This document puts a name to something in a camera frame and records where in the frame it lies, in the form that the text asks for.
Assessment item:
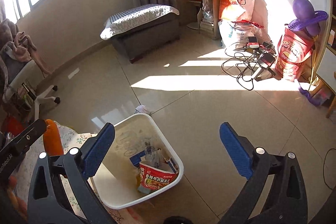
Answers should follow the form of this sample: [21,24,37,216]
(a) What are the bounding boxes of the orange paper bag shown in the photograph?
[219,0,256,21]

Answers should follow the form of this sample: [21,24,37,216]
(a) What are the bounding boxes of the grey office chair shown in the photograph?
[0,48,61,122]

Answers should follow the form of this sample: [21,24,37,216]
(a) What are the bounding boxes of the black handheld device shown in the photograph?
[251,52,276,80]

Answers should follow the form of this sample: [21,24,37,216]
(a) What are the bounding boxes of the tangled black cables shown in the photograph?
[222,48,277,90]

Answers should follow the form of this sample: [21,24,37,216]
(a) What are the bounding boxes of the white plastic sack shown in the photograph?
[218,20,252,48]

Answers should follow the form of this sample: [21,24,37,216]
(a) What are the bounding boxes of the white plastic bin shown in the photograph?
[91,113,184,210]

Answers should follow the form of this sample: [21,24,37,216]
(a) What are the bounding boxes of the floral tablecloth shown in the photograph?
[16,123,124,224]

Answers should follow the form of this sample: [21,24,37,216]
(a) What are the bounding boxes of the red printed bag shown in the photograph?
[274,25,314,82]

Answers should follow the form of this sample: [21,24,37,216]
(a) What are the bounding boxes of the striped quilted ottoman cover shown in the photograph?
[100,4,180,41]

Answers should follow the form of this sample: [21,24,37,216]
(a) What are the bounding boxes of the wooden stand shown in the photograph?
[310,0,336,119]

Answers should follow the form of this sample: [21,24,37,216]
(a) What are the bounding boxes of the dark grey ottoman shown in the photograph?
[100,4,181,64]

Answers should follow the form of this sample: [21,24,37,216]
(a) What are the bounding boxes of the red and white device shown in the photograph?
[247,36,259,50]

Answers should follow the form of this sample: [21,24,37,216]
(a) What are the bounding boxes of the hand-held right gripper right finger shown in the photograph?
[219,122,307,224]

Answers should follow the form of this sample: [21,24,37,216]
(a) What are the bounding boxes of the blue medicine box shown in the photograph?
[129,151,146,168]

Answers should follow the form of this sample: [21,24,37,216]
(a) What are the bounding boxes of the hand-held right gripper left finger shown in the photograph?
[28,122,116,224]

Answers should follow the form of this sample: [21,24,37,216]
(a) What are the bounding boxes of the purple jump ball toy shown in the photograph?
[288,0,329,35]

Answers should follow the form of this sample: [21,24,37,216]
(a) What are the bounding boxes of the clear hanging plastic bag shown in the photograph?
[202,0,214,24]

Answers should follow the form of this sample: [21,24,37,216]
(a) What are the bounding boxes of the red instant noodle cup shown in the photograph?
[139,157,180,190]

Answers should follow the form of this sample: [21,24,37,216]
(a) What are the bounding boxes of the brown fleece blanket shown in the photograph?
[0,19,19,51]

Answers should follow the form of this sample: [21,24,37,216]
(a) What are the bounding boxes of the pink cloth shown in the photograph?
[13,32,51,75]

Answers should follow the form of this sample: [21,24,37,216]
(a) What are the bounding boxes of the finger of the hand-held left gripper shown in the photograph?
[0,118,48,161]

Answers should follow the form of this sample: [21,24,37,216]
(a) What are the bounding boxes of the black cable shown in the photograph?
[323,148,336,189]

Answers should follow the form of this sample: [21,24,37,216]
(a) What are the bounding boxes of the clear plastic bottle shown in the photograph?
[142,141,164,164]

